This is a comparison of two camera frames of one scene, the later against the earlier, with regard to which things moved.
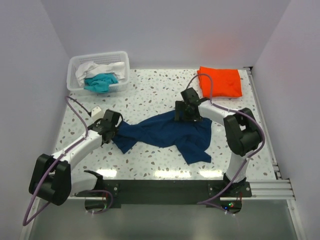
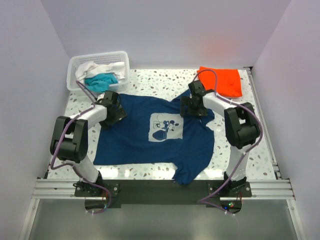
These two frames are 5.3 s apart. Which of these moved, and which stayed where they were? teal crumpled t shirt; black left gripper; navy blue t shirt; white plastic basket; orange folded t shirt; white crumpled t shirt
Moved: navy blue t shirt; black left gripper
Stayed: orange folded t shirt; white crumpled t shirt; teal crumpled t shirt; white plastic basket
